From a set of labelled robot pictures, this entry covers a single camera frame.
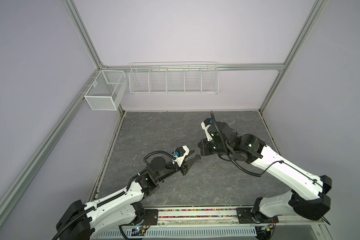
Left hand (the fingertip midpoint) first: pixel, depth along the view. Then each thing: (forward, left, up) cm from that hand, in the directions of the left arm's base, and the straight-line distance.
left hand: (196, 155), depth 68 cm
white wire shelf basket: (+55, +9, +5) cm, 56 cm away
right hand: (+3, -1, +4) cm, 5 cm away
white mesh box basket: (+55, +56, -2) cm, 78 cm away
